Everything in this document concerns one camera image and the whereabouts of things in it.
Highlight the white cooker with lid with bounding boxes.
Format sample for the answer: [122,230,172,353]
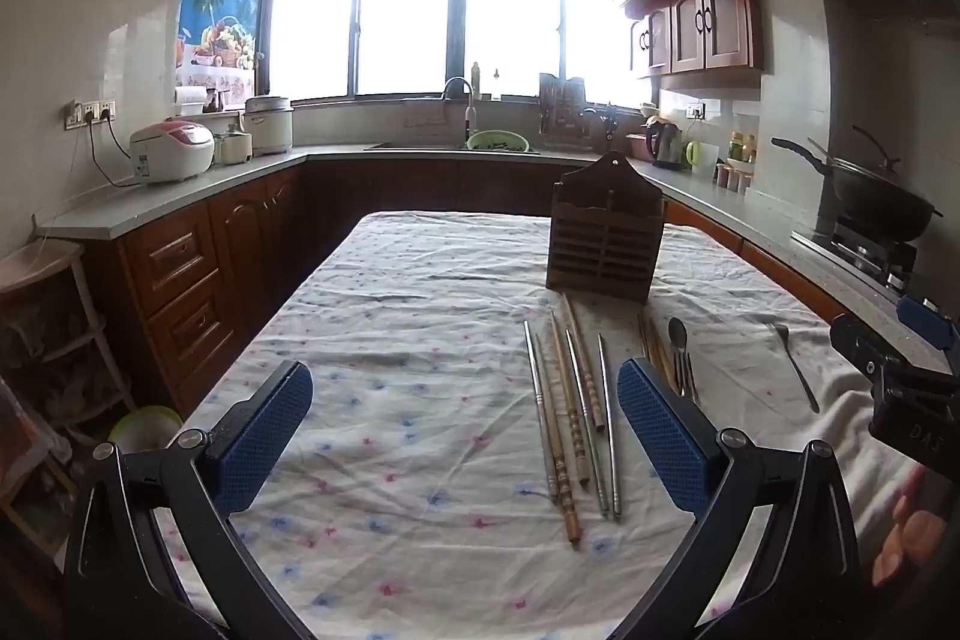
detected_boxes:
[243,95,294,156]

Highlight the patterned bamboo chopstick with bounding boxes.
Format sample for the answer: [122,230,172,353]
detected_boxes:
[534,332,565,487]
[549,308,584,545]

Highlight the wooden base cabinets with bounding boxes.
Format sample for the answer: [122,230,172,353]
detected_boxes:
[85,155,850,417]

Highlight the metal fork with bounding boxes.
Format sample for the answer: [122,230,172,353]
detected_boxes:
[766,321,821,414]

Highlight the kitchen sink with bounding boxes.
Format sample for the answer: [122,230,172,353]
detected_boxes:
[364,139,541,156]

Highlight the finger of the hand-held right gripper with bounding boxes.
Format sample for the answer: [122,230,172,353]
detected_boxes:
[829,312,912,386]
[896,295,960,378]

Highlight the metal spoon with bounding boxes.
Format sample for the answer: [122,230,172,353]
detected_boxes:
[667,317,692,399]

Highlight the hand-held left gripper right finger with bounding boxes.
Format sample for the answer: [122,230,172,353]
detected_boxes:
[607,356,863,640]

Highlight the gas stove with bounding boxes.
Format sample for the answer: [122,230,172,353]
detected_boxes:
[790,215,920,298]

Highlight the wooden utensil holder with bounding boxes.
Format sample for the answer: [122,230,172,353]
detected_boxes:
[545,150,665,304]

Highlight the green colander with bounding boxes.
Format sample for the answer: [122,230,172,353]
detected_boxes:
[466,129,530,154]

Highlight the person's right hand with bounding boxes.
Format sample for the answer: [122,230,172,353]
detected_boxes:
[874,460,957,588]

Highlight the dark knife rack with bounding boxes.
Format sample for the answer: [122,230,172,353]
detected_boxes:
[537,71,594,144]

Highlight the kitchen window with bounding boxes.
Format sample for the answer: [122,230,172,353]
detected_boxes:
[264,0,655,106]

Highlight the small white electric pot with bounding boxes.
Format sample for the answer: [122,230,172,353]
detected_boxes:
[214,126,254,166]

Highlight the black wok with lid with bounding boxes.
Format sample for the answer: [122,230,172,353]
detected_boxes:
[770,123,945,244]

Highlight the steel electric kettle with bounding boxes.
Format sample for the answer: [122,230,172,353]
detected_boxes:
[644,115,686,171]

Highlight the pink white rice cooker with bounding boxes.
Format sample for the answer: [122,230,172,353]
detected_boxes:
[128,118,217,186]

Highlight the metal chopstick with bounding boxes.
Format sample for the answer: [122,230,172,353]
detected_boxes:
[598,332,623,522]
[565,329,608,519]
[523,320,560,501]

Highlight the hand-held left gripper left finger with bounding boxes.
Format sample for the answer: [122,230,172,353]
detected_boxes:
[64,359,316,640]

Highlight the white wall socket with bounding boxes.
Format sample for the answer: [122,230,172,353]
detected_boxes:
[63,98,120,130]

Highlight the black power cable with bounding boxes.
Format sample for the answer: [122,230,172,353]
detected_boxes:
[88,115,143,190]

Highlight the grey kitchen countertop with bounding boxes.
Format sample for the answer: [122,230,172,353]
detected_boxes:
[36,140,955,380]

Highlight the green basin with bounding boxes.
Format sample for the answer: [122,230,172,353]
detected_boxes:
[108,404,185,455]

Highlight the small dark faucet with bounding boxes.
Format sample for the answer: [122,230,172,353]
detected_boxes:
[584,103,625,151]

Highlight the floral white tablecloth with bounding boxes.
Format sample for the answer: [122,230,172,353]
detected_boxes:
[154,209,931,640]

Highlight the chrome kitchen faucet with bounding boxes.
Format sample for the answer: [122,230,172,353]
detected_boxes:
[440,76,479,151]

